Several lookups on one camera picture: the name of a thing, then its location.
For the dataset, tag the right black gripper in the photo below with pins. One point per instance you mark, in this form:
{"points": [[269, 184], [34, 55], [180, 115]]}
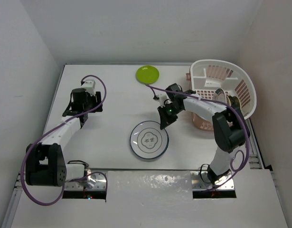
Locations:
{"points": [[166, 120]]}

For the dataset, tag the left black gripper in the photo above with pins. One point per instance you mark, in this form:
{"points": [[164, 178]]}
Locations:
{"points": [[96, 99]]}

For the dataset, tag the clear glass patterned plate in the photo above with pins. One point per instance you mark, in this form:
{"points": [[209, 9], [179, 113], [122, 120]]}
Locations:
{"points": [[148, 141]]}

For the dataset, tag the lime green plate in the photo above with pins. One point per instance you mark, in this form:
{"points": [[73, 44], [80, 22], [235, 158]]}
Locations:
{"points": [[147, 74]]}

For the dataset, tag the white plate green red rim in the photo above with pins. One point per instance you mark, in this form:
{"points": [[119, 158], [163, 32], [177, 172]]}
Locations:
{"points": [[219, 95]]}

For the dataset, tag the black plate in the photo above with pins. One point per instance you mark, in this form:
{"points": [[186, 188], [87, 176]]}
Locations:
{"points": [[236, 104]]}

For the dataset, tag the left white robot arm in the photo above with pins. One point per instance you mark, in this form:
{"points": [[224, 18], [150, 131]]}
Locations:
{"points": [[45, 164]]}

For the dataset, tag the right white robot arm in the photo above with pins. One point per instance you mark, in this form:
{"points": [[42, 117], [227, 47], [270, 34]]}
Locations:
{"points": [[229, 126]]}

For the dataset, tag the white plastic dish rack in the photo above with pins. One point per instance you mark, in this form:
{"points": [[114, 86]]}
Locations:
{"points": [[208, 75]]}

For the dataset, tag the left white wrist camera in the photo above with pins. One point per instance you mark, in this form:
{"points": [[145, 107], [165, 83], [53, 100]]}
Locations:
{"points": [[89, 86]]}

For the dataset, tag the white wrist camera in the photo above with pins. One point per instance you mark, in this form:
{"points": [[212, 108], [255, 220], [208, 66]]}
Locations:
{"points": [[162, 97], [89, 86]]}

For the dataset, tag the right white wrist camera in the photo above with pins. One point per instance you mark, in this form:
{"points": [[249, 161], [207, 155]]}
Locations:
{"points": [[162, 97]]}

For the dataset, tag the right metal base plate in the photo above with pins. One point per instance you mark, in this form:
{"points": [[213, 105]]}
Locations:
{"points": [[200, 182]]}

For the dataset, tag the metal base plate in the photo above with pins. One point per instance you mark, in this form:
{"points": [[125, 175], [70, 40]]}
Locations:
{"points": [[200, 182], [93, 181]]}

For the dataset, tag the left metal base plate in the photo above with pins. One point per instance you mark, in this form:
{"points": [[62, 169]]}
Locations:
{"points": [[93, 181]]}

